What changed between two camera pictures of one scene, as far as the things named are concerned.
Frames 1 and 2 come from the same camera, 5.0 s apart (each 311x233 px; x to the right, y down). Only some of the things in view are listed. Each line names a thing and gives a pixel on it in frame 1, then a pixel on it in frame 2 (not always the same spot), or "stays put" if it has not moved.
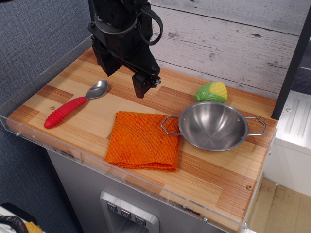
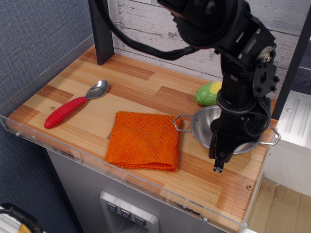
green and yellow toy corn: [212, 91] stays put
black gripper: [131, 48] -> [237, 123]
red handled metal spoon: [97, 89] stays put
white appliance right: [289, 164] stays put
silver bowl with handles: [213, 125] -> [270, 137]
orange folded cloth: [150, 141] stays put
